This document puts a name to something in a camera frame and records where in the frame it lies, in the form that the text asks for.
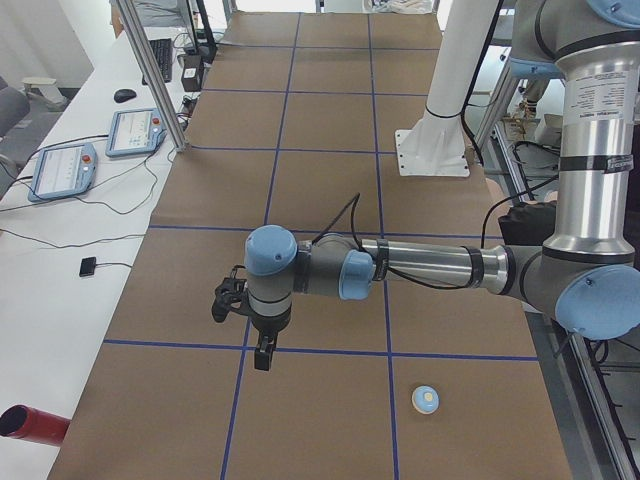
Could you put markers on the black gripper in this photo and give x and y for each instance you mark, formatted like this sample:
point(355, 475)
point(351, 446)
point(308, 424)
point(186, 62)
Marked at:
point(269, 328)

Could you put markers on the blue bell with cream button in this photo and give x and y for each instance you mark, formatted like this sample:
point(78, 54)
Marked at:
point(425, 399)

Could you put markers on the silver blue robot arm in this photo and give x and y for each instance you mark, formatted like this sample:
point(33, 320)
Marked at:
point(582, 275)

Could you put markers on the small black puck device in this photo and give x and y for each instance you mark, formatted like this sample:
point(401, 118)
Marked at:
point(87, 266)

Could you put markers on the far blue teach pendant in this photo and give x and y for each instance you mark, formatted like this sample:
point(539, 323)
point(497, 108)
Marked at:
point(135, 132)

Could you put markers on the blue teach pendant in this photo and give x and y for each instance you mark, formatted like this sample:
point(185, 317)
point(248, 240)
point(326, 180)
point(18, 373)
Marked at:
point(135, 132)
point(62, 172)

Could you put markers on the red cylinder tube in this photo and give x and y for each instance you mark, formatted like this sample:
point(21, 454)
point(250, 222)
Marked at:
point(33, 425)

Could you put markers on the near blue teach pendant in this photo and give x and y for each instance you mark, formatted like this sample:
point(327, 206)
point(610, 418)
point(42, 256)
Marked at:
point(62, 172)

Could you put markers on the black box with label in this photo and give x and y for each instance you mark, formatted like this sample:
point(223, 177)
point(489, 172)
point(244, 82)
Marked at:
point(192, 73)

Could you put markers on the black computer mouse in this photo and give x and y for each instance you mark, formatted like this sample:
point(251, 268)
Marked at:
point(124, 95)

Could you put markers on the black monitor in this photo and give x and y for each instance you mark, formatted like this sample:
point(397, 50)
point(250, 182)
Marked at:
point(200, 33)

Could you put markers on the black keyboard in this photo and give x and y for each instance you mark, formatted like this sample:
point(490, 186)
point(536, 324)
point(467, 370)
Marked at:
point(162, 50)

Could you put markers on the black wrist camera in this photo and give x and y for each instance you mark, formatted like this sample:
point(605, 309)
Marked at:
point(230, 296)

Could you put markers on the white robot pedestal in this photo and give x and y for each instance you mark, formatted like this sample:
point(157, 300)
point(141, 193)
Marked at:
point(435, 146)

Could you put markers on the aluminium frame post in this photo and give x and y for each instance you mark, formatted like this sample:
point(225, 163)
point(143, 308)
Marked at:
point(151, 71)

